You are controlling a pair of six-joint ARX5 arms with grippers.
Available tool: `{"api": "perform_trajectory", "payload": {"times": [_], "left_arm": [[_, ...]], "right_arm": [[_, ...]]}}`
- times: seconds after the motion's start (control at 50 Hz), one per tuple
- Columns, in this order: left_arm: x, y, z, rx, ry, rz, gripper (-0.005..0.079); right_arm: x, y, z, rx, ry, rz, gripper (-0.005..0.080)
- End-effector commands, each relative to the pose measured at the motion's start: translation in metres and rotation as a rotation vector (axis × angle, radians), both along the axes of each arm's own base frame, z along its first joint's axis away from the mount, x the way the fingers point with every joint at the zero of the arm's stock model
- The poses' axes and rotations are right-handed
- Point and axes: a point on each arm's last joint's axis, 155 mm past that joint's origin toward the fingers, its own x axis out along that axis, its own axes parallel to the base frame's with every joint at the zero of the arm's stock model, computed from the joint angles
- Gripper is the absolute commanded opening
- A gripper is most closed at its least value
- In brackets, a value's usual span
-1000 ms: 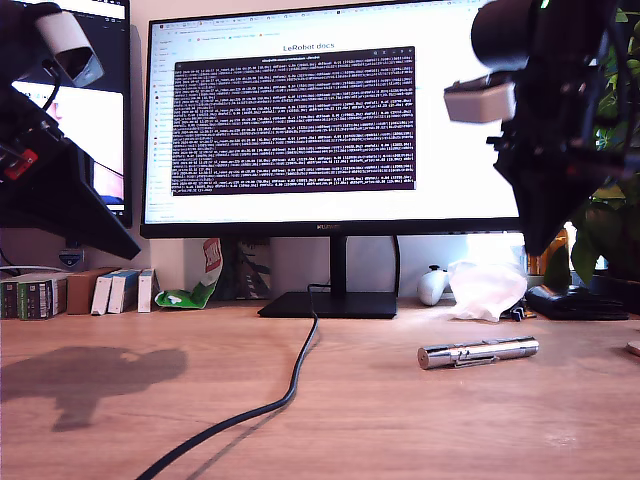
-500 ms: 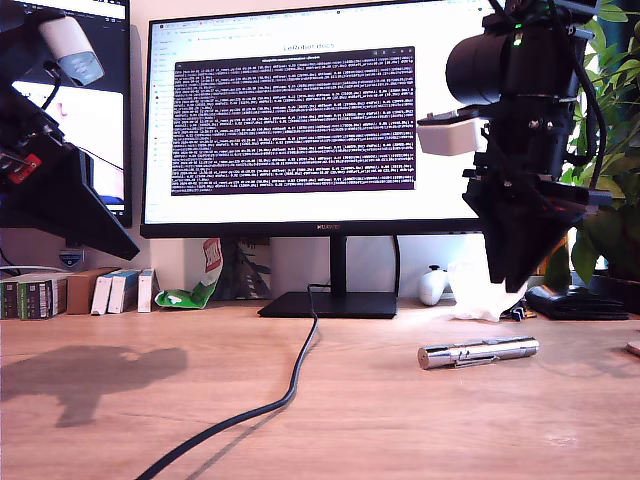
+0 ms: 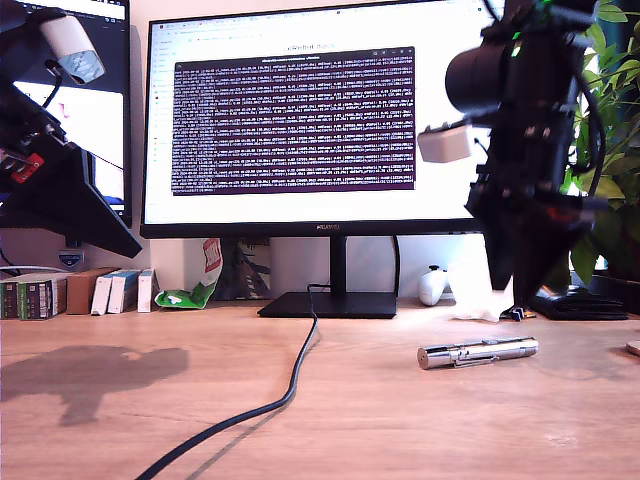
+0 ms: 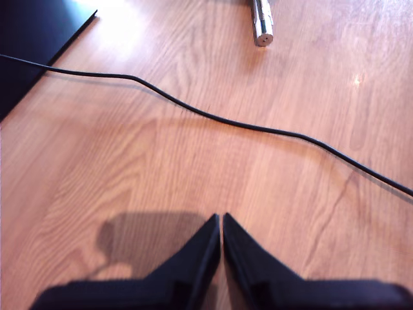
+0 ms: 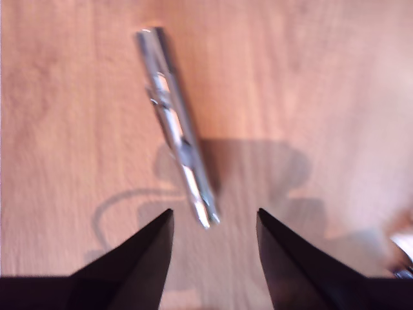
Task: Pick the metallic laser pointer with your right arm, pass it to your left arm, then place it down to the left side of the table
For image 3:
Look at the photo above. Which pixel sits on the black plant pot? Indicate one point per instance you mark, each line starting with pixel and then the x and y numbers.
pixel 615 295

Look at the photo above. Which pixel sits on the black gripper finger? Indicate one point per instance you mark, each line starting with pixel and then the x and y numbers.
pixel 500 235
pixel 75 210
pixel 550 240

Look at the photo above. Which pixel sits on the metallic silver laser pointer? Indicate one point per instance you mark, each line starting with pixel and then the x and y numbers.
pixel 475 351

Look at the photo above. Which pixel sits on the brown cardboard box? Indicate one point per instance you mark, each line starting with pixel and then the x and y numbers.
pixel 80 290

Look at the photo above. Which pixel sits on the white crumpled plastic bag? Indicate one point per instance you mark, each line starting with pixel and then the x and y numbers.
pixel 472 295

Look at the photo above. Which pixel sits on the large black Huawei monitor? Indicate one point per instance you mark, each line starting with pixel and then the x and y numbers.
pixel 300 210

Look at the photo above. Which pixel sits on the green snack bag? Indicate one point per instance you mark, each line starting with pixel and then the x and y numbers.
pixel 192 296

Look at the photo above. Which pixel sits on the blue shield sticker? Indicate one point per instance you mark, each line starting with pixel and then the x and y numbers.
pixel 70 258

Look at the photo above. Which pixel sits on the small white blue box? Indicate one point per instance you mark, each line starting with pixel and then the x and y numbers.
pixel 100 296
pixel 119 294
pixel 144 292

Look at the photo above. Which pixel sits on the arm white camera box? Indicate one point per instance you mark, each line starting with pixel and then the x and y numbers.
pixel 75 45
pixel 445 142

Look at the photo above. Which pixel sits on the dark printed box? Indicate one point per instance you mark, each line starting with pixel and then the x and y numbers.
pixel 250 270

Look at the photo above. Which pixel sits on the black monitor with dark screen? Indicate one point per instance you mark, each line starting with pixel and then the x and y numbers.
pixel 107 130

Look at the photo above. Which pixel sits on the green printed box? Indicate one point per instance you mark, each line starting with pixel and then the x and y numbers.
pixel 8 300
pixel 37 299

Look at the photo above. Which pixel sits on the black leather wallet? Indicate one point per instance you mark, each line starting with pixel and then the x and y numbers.
pixel 575 305

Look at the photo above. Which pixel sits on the green leafy plant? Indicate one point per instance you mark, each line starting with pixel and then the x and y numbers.
pixel 620 150

